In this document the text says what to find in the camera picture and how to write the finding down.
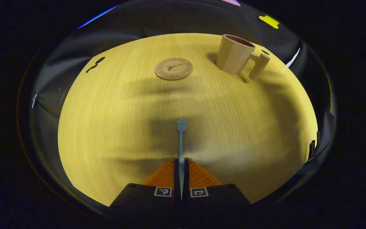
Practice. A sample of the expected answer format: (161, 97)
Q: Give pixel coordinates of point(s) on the light blue toothbrush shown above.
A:
(181, 143)

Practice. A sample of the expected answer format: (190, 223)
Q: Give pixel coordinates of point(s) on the white clip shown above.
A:
(34, 100)

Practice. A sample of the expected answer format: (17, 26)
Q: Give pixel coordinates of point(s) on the black backdrop cloth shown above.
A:
(170, 19)

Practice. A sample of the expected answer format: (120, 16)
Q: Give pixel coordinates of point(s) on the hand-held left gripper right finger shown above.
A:
(186, 178)

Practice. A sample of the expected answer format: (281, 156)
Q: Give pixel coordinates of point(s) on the round cork coaster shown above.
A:
(173, 68)

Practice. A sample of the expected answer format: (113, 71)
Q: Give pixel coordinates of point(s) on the beige cup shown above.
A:
(232, 55)

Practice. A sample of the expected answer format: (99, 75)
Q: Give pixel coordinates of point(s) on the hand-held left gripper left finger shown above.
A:
(176, 178)

